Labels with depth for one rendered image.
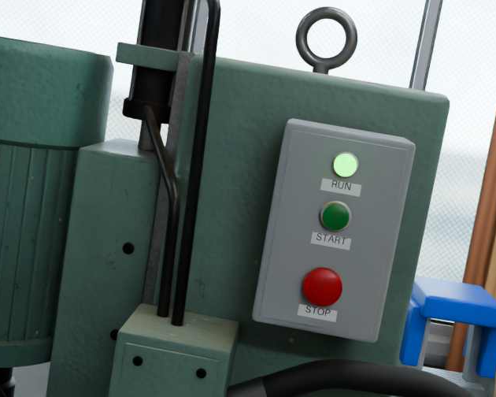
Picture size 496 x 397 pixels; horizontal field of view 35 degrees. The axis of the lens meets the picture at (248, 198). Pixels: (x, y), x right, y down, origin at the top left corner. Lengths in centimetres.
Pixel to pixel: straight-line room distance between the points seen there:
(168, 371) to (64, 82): 28
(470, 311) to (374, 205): 96
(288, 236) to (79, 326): 25
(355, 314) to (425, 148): 15
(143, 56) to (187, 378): 30
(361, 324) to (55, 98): 34
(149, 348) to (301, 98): 24
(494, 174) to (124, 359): 159
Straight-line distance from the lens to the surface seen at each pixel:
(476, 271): 212
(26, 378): 238
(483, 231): 211
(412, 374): 66
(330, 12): 76
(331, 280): 60
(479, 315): 155
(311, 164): 59
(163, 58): 73
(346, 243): 60
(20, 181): 74
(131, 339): 62
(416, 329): 155
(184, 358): 61
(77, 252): 74
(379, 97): 65
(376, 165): 59
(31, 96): 73
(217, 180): 66
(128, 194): 72
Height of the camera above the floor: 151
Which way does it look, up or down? 9 degrees down
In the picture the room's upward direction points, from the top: 10 degrees clockwise
